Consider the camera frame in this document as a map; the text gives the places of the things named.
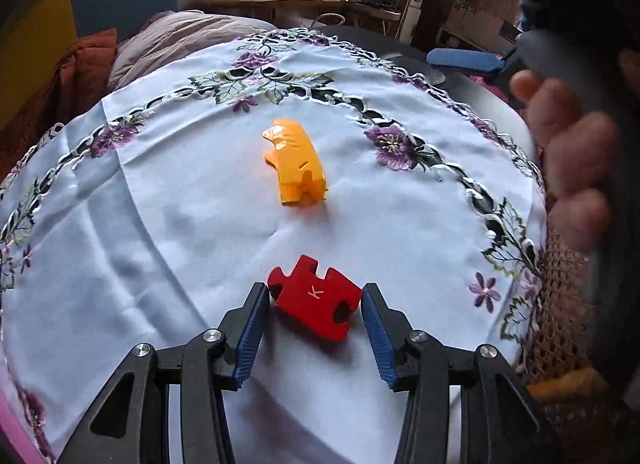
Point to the pink cardboard box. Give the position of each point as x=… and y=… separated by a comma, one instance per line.
x=12, y=434

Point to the red puzzle piece block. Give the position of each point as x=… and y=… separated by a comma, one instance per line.
x=310, y=299

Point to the white embroidered floral tablecloth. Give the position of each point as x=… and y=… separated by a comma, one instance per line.
x=175, y=194

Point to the orange puzzle piece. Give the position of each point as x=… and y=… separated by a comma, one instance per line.
x=295, y=163

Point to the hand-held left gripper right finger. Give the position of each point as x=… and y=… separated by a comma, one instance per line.
x=380, y=339

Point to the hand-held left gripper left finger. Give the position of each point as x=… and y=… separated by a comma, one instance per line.
x=252, y=339

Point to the pink fabric item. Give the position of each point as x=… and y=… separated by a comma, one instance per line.
x=500, y=91

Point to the person's right hand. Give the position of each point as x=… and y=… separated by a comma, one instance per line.
x=575, y=153

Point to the pale pink pillow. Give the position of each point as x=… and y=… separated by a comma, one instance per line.
x=175, y=33

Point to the wooden desk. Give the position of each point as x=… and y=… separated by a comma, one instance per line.
x=280, y=2

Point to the orange cloth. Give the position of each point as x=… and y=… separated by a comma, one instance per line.
x=565, y=388

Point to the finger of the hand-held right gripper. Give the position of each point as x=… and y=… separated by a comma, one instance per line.
x=465, y=60

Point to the rust brown quilt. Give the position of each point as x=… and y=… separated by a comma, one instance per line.
x=75, y=73

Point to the pile of cardboard boxes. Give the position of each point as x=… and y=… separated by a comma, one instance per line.
x=480, y=8

